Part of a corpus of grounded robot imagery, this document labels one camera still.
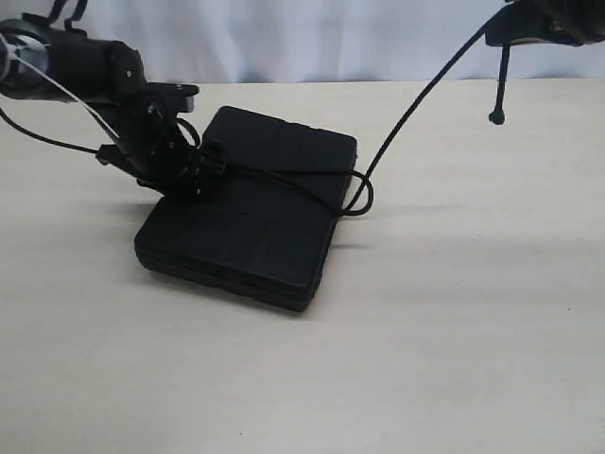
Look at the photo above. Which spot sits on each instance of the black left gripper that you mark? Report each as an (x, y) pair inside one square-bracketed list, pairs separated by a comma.
[(149, 145)]

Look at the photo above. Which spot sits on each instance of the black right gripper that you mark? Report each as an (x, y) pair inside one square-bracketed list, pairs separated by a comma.
[(571, 23)]

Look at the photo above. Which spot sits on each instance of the black plastic carrying case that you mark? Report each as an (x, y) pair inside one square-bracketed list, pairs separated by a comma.
[(256, 238)]

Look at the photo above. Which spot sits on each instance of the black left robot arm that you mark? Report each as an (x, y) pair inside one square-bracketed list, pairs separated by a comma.
[(41, 62)]

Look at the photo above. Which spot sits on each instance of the white backdrop curtain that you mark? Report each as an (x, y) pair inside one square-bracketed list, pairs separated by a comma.
[(289, 41)]

